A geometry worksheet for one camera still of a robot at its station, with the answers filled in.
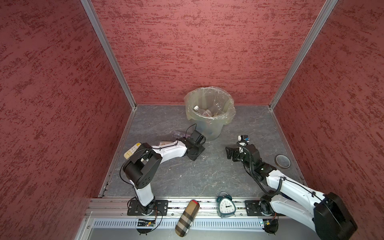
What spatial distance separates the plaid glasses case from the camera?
67 cm

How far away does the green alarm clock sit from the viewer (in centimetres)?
71

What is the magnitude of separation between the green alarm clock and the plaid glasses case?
11cm
